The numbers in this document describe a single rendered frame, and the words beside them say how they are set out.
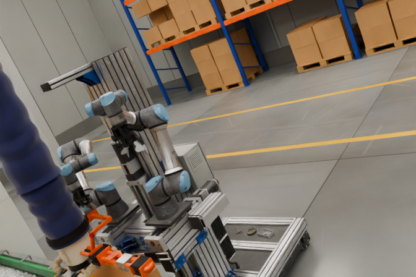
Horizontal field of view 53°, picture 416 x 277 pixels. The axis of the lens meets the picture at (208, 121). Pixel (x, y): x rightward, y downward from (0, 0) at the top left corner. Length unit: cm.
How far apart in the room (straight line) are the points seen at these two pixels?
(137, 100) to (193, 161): 58
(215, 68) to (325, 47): 286
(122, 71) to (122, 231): 106
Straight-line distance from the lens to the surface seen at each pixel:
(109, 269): 257
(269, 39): 1078
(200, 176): 292
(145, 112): 244
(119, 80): 260
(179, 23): 1056
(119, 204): 289
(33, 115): 579
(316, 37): 891
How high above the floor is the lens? 206
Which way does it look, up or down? 14 degrees down
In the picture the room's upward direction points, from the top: 24 degrees counter-clockwise
